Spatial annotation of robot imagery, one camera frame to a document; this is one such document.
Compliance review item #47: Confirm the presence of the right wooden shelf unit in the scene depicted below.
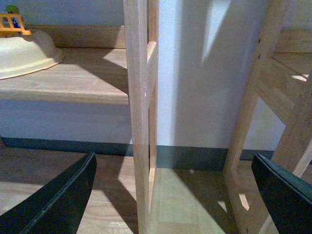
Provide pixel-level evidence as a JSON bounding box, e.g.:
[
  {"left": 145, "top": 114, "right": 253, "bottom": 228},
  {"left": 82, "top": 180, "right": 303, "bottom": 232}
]
[{"left": 223, "top": 0, "right": 312, "bottom": 234}]

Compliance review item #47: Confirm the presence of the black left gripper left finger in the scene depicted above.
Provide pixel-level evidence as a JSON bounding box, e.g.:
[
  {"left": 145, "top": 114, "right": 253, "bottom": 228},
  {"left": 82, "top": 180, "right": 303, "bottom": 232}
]
[{"left": 0, "top": 153, "right": 96, "bottom": 234}]

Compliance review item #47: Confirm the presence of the wooden shelf unit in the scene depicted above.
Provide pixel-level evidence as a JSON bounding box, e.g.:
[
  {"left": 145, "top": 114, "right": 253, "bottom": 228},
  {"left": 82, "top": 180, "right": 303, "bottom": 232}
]
[
  {"left": 223, "top": 0, "right": 312, "bottom": 234},
  {"left": 0, "top": 0, "right": 159, "bottom": 234}
]

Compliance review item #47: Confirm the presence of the left wooden shelf unit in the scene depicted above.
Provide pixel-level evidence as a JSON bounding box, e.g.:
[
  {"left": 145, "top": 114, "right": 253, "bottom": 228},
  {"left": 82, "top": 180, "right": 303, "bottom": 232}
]
[{"left": 0, "top": 0, "right": 159, "bottom": 234}]

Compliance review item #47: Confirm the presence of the cream plastic bowl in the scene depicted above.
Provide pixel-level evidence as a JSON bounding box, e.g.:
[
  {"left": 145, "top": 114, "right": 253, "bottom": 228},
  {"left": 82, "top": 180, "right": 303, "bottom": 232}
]
[{"left": 0, "top": 30, "right": 64, "bottom": 79}]

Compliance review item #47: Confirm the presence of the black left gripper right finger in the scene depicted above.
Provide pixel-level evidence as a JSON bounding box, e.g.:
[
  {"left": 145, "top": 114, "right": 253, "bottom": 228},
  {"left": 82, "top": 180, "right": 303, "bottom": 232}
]
[{"left": 251, "top": 154, "right": 312, "bottom": 234}]

